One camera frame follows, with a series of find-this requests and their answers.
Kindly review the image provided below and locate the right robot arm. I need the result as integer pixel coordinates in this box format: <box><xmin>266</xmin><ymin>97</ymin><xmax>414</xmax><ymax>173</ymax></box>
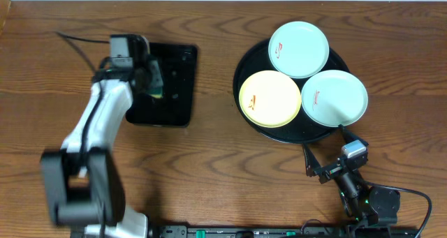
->
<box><xmin>302</xmin><ymin>125</ymin><xmax>400</xmax><ymax>227</ymax></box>

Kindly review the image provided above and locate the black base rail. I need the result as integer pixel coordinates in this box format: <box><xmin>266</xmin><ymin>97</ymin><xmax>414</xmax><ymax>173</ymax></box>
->
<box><xmin>147</xmin><ymin>225</ymin><xmax>418</xmax><ymax>238</ymax></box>

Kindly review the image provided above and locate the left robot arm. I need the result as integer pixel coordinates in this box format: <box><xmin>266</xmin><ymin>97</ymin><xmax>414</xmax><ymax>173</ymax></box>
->
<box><xmin>40</xmin><ymin>34</ymin><xmax>153</xmax><ymax>237</ymax></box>

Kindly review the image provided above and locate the round black tray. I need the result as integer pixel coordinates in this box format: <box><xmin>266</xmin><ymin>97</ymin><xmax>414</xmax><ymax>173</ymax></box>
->
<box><xmin>233</xmin><ymin>39</ymin><xmax>339</xmax><ymax>144</ymax></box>

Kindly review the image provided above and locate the yellow plate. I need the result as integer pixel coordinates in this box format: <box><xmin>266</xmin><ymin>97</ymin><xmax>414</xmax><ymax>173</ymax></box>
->
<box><xmin>237</xmin><ymin>70</ymin><xmax>302</xmax><ymax>128</ymax></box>

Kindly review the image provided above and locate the green yellow sponge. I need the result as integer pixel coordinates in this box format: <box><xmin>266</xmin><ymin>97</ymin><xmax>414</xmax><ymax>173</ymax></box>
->
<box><xmin>147</xmin><ymin>57</ymin><xmax>164</xmax><ymax>99</ymax></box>

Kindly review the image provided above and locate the light green plate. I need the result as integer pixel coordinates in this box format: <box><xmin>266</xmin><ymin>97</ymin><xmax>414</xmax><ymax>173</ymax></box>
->
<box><xmin>268</xmin><ymin>21</ymin><xmax>330</xmax><ymax>79</ymax></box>
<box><xmin>301</xmin><ymin>70</ymin><xmax>369</xmax><ymax>127</ymax></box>

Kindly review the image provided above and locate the black rectangular tray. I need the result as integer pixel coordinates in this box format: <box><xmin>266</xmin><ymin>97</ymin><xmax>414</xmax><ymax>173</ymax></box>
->
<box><xmin>126</xmin><ymin>43</ymin><xmax>198</xmax><ymax>127</ymax></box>

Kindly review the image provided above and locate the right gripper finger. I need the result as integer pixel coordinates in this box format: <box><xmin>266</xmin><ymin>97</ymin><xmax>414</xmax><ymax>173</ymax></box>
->
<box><xmin>338</xmin><ymin>124</ymin><xmax>368</xmax><ymax>147</ymax></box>
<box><xmin>302</xmin><ymin>144</ymin><xmax>321</xmax><ymax>177</ymax></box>

